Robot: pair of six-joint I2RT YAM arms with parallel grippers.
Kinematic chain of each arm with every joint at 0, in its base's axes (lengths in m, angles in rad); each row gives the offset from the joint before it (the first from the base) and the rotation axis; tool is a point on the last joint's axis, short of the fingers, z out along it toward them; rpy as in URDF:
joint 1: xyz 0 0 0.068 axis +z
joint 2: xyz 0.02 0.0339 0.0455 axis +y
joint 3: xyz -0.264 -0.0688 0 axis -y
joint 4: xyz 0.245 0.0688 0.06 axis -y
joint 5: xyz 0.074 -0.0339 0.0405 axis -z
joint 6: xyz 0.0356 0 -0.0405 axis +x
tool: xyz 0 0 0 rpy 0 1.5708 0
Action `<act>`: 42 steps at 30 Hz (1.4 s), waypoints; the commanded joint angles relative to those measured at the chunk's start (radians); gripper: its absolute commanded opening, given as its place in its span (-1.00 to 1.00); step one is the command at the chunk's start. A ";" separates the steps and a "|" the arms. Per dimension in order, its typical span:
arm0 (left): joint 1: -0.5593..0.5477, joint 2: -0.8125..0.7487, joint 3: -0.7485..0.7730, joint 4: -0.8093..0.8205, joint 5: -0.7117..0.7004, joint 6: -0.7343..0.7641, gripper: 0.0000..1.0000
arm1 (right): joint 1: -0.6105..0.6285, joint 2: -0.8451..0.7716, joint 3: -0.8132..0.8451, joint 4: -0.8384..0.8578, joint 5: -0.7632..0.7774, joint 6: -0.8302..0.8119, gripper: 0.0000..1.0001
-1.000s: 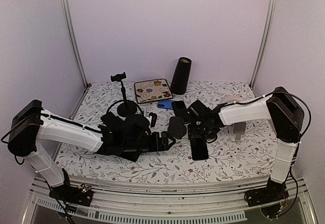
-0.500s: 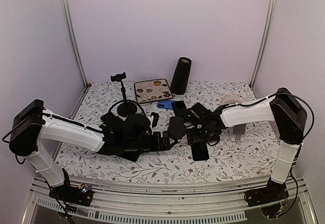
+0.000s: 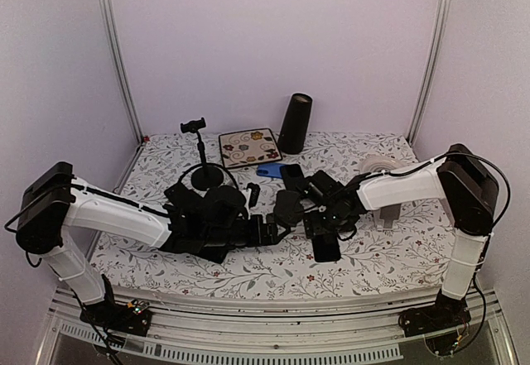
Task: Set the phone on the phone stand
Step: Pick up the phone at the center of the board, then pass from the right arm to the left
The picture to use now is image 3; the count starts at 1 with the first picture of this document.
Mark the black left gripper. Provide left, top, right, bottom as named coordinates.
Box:
left=205, top=213, right=292, bottom=249

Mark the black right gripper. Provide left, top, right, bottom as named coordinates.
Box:
left=303, top=206, right=354, bottom=239

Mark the black phone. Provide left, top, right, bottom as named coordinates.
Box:
left=280, top=164, right=306, bottom=192
left=311, top=234, right=341, bottom=262

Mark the dark grey folding phone stand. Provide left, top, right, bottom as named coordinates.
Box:
left=273, top=190, right=305, bottom=228

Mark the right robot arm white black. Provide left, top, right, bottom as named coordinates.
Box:
left=303, top=143, right=505, bottom=329

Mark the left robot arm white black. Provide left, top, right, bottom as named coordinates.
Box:
left=4, top=161, right=290, bottom=327

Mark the blue phone face down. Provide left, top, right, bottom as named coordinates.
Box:
left=257, top=162, right=284, bottom=179

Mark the black tall phone holder stand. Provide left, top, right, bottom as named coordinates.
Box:
left=180, top=118, right=224, bottom=191

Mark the floral square ceramic plate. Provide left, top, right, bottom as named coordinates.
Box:
left=218, top=127, right=283, bottom=170

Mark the black cylindrical speaker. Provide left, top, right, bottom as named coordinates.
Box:
left=277, top=93, right=313, bottom=155

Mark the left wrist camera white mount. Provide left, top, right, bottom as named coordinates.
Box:
left=243, top=182, right=261, bottom=208

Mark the black clamp phone mount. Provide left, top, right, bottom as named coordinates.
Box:
left=196, top=240, right=232, bottom=264

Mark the black braided left cable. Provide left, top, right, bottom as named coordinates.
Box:
left=177, top=164, right=241, bottom=195

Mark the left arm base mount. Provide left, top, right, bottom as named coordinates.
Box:
left=79, top=275, right=152, bottom=337

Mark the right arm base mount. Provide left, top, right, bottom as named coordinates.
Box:
left=398, top=291, right=471, bottom=337

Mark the right aluminium frame post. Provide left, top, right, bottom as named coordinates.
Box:
left=406, top=0, right=451, bottom=146

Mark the aluminium frame post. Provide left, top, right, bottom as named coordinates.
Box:
left=99, top=0, right=143, bottom=144
left=406, top=0, right=451, bottom=146

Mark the left aluminium frame post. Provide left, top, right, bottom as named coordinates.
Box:
left=99, top=0, right=143, bottom=144

